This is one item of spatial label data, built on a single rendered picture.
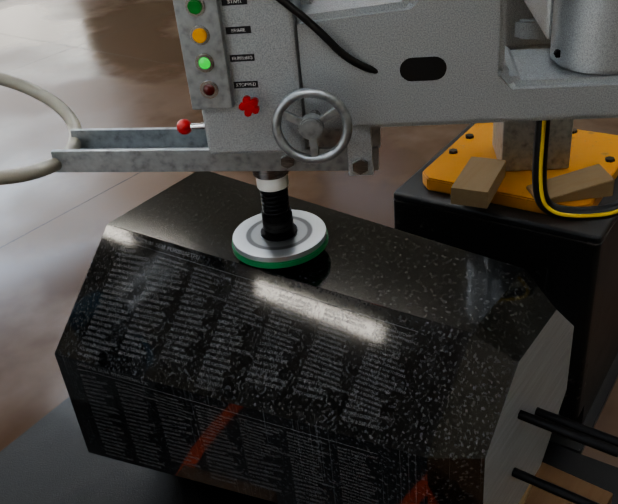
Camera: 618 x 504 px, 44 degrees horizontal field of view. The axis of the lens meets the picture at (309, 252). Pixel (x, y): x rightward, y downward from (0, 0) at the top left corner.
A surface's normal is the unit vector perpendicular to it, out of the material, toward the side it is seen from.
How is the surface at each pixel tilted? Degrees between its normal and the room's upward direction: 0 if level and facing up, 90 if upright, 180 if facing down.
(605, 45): 90
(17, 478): 0
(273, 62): 90
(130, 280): 45
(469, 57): 90
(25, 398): 0
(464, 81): 90
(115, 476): 0
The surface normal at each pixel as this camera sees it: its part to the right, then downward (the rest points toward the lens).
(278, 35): -0.11, 0.54
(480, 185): -0.09, -0.84
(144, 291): -0.45, -0.25
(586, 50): -0.59, 0.48
